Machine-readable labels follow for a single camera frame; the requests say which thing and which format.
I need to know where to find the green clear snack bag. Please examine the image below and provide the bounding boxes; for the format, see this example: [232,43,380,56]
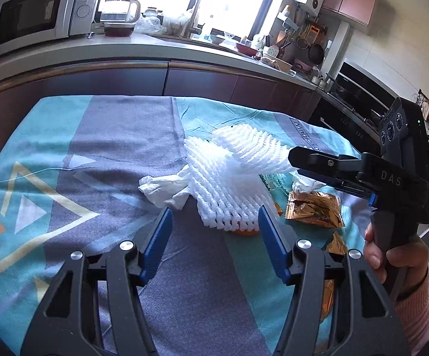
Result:
[259,174,291,196]

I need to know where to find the gold foil snack wrapper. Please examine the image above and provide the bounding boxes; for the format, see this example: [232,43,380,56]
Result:
[285,191,345,228]

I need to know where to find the white foam fruit net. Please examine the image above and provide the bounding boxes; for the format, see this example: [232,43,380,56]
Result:
[184,124,293,231]

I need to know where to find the chrome kitchen faucet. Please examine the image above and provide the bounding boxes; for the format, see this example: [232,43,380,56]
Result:
[181,0,202,39]

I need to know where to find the person's right hand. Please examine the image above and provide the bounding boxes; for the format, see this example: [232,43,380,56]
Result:
[363,223,429,295]

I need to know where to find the crumpled white tissue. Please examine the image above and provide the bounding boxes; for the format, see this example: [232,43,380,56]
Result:
[292,171,325,193]
[138,165,192,211]

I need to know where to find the orange peel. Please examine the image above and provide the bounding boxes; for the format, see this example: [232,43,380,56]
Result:
[234,202,283,236]

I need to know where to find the black frying pan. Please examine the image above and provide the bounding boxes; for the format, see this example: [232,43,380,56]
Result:
[308,43,325,65]

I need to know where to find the blue patterned tablecloth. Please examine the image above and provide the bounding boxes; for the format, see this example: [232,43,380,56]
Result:
[0,96,357,355]

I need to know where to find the red bowl on counter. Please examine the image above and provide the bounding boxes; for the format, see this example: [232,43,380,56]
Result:
[235,43,258,57]

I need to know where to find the dark brown counter cabinets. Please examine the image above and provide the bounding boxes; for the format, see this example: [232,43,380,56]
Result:
[0,61,320,152]

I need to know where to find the dark red food container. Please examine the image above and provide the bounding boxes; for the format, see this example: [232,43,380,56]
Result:
[103,23,134,37]

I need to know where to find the glass electric kettle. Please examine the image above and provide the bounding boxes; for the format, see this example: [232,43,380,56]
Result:
[99,0,141,24]

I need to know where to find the white microwave oven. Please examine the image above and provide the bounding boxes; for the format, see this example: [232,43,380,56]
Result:
[0,0,99,56]

